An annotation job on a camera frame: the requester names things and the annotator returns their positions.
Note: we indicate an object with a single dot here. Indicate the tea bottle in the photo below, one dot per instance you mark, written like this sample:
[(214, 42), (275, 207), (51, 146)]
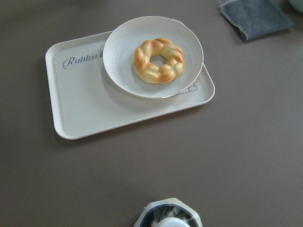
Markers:
[(169, 212)]

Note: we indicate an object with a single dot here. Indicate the white serving tray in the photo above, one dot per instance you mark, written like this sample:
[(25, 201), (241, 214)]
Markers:
[(85, 101)]

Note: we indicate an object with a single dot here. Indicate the braided ring bread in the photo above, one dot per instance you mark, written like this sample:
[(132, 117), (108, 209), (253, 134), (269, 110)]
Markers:
[(158, 61)]

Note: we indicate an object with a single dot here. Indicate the grey folded cloth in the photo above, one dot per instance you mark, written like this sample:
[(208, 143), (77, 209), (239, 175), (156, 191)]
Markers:
[(255, 18)]

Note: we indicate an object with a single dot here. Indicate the white plate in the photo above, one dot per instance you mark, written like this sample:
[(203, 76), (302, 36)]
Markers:
[(121, 44)]

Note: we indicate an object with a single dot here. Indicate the mint green bowl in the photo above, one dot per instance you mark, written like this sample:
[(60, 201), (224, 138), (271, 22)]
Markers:
[(297, 5)]

